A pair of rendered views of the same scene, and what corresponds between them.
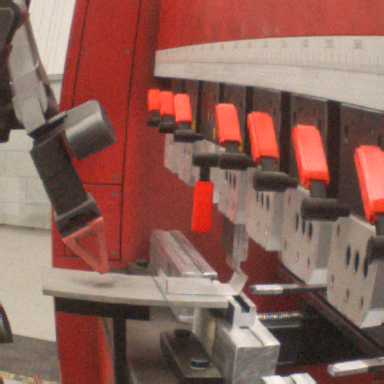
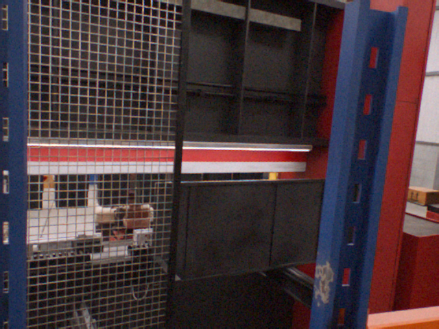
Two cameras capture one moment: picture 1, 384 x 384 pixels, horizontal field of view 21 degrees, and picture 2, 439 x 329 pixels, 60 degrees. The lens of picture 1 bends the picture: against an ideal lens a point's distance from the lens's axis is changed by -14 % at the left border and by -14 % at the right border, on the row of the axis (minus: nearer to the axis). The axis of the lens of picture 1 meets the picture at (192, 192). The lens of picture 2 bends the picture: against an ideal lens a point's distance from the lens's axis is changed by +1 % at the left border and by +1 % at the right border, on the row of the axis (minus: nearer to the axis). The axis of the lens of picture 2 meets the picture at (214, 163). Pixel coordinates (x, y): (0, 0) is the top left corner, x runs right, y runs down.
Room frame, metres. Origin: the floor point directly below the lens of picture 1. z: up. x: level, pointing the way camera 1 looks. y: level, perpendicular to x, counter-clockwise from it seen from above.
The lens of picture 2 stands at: (1.03, -2.06, 1.63)
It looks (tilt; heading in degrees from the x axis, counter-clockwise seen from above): 8 degrees down; 70
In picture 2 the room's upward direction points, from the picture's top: 4 degrees clockwise
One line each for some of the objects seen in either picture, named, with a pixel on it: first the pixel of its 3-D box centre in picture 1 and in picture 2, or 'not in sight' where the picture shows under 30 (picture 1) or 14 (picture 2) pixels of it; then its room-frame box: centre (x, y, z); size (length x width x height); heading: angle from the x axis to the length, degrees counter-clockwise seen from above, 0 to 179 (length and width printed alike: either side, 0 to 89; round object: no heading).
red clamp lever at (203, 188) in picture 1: (208, 192); not in sight; (1.41, -0.02, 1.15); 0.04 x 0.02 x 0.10; 98
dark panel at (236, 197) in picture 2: not in sight; (267, 225); (1.87, -0.53, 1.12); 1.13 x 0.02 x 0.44; 8
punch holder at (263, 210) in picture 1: (298, 166); (113, 188); (1.20, -0.11, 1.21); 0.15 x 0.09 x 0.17; 8
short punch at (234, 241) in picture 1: (235, 235); not in sight; (1.57, -0.06, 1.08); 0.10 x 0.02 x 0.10; 8
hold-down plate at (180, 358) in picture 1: (189, 360); not in sight; (1.52, -0.01, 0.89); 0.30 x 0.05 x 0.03; 8
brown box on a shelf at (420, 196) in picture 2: not in sight; (424, 195); (3.85, 0.34, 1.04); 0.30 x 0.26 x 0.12; 179
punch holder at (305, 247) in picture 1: (342, 186); (71, 189); (1.00, -0.14, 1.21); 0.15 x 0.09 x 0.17; 8
